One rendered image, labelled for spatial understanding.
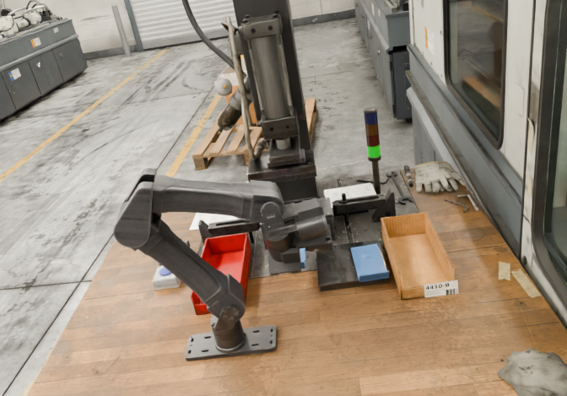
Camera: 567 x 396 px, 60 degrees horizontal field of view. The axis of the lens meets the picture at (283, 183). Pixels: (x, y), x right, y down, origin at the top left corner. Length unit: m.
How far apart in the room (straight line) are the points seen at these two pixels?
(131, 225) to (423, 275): 0.69
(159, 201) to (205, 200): 0.08
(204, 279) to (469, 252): 0.67
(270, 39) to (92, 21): 10.41
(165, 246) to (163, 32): 10.11
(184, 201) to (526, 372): 0.68
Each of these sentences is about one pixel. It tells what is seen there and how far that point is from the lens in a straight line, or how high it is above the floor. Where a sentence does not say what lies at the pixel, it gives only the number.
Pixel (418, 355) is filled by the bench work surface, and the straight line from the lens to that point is 1.07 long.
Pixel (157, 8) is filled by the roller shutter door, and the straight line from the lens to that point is 10.94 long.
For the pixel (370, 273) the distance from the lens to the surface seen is 1.18.
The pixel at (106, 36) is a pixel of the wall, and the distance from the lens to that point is 11.48.
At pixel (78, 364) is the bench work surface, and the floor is 0.90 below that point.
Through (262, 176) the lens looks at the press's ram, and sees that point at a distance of 1.29.
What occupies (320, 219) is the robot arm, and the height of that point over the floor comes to 1.18.
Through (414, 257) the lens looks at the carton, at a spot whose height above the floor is 0.90.
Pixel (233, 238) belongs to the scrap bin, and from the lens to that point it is 1.40.
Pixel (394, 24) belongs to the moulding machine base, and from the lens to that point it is 4.30.
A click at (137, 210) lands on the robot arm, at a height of 1.29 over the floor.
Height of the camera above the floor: 1.67
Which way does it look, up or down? 26 degrees down
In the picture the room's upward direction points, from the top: 11 degrees counter-clockwise
